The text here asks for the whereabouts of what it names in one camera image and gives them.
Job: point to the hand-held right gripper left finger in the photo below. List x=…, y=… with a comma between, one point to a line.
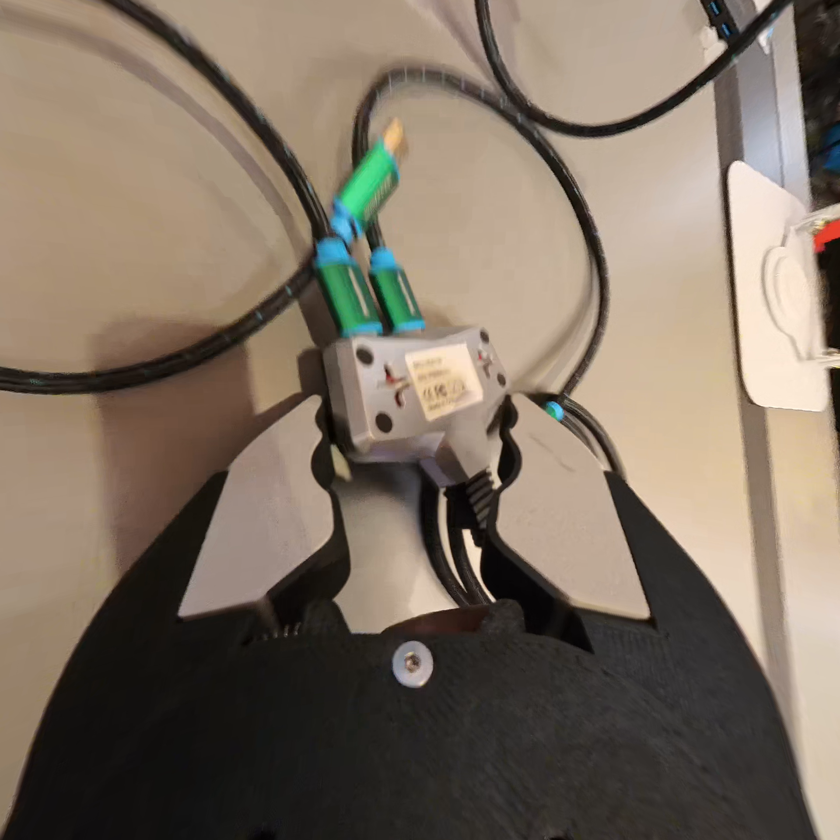
x=262, y=518

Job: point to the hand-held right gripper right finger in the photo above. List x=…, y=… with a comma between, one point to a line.
x=564, y=525

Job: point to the grey USB hub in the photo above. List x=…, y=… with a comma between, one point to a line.
x=367, y=394

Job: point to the dark USB hub blue ports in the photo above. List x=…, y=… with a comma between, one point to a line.
x=722, y=16

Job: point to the clear plastic holder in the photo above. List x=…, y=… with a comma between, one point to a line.
x=787, y=289

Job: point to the red plastic piece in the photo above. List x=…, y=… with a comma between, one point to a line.
x=828, y=239

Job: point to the white adhesive mount plate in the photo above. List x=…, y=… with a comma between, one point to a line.
x=748, y=367

